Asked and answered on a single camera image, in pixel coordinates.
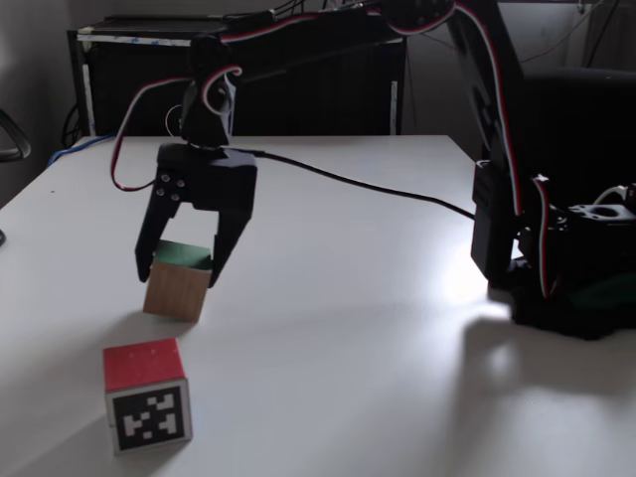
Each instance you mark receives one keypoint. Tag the wooden cube with green face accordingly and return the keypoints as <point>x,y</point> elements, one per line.
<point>174,293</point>

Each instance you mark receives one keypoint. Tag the wooden cube with red face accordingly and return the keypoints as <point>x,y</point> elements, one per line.
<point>144,367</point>

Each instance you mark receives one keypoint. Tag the black cabinet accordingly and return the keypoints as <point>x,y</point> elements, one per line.
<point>124,74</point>

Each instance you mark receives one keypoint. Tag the black chair armrest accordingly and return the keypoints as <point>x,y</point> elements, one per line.
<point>22,141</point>

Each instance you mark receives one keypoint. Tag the black monitor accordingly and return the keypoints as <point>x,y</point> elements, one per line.
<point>586,124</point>

